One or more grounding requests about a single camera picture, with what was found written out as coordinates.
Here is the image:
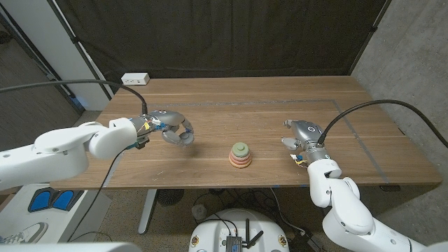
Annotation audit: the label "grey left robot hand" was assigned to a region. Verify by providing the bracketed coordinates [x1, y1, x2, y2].
[129, 110, 195, 147]

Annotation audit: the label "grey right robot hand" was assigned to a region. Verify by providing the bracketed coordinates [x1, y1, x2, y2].
[281, 119, 332, 165]

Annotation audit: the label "green toy disc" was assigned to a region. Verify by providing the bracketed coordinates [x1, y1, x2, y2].
[231, 141, 251, 158]

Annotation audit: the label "coral red toy disc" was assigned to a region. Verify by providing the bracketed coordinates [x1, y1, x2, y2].
[228, 155, 253, 166]

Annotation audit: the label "large orange toy disc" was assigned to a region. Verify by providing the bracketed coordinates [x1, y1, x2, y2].
[228, 159, 253, 169]

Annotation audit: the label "white power strip box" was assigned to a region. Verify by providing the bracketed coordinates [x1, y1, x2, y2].
[120, 72, 151, 86]

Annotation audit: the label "grey tape workspace outline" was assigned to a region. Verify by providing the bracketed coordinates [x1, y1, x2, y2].
[103, 99, 390, 188]

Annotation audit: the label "black round floor fan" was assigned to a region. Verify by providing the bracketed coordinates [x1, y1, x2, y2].
[156, 188, 186, 207]

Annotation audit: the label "white table leg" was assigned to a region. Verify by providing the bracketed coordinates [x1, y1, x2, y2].
[138, 188, 158, 235]

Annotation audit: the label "grey round floor object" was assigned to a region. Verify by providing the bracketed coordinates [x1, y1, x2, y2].
[191, 204, 208, 221]

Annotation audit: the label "black fabric backdrop curtain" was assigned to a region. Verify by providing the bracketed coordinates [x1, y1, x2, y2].
[52, 0, 393, 94]

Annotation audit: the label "black power brick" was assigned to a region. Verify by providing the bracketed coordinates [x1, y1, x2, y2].
[288, 230, 325, 252]

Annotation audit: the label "white robot torso base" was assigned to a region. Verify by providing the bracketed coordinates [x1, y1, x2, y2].
[188, 209, 291, 252]

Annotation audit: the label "grey radio box with antennas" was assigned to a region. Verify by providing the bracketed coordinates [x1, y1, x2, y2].
[225, 218, 264, 252]

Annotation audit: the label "black foot pedal blue pads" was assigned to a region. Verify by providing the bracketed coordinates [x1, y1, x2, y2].
[27, 188, 85, 213]

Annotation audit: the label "grey white sneaker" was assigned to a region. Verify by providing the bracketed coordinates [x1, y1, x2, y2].
[0, 222, 49, 245]

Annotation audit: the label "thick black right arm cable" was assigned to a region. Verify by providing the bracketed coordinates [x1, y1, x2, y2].
[316, 99, 448, 150]

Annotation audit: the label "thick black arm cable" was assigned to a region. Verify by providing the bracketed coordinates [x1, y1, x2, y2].
[0, 79, 148, 116]
[316, 99, 448, 150]

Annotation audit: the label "white floor cable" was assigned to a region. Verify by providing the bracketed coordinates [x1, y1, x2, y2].
[269, 188, 306, 235]

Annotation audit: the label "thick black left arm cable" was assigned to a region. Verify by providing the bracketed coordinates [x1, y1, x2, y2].
[0, 79, 148, 116]

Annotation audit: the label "thin black left wrist cable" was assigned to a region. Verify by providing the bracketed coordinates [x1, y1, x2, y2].
[66, 148, 129, 243]

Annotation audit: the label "black backdrop frame pole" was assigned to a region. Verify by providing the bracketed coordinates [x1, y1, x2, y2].
[46, 0, 115, 101]
[348, 0, 393, 76]

